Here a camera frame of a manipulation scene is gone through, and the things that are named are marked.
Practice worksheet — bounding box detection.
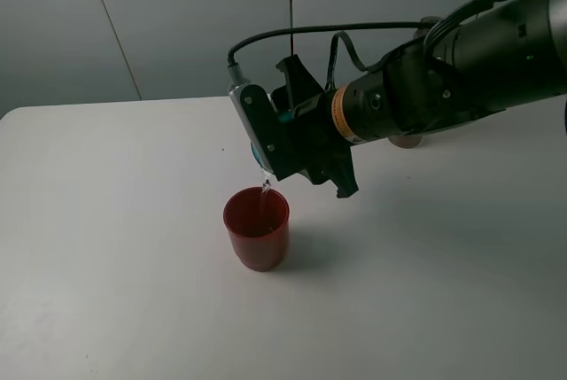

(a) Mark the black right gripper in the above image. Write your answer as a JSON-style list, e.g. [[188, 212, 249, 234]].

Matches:
[[270, 55, 359, 198]]

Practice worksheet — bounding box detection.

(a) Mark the teal transparent plastic cup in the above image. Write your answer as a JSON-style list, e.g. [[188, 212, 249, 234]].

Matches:
[[251, 111, 292, 168]]

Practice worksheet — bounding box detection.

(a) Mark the smoky transparent water bottle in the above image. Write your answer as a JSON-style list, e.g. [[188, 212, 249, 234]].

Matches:
[[388, 16, 441, 149]]

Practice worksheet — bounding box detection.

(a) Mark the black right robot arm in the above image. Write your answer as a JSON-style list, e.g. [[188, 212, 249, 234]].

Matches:
[[266, 0, 566, 198]]

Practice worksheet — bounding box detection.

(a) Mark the red plastic cup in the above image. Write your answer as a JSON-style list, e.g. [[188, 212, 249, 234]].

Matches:
[[223, 187, 290, 272]]

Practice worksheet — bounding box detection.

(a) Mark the black camera cable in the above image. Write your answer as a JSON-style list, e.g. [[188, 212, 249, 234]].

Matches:
[[227, 20, 426, 84]]

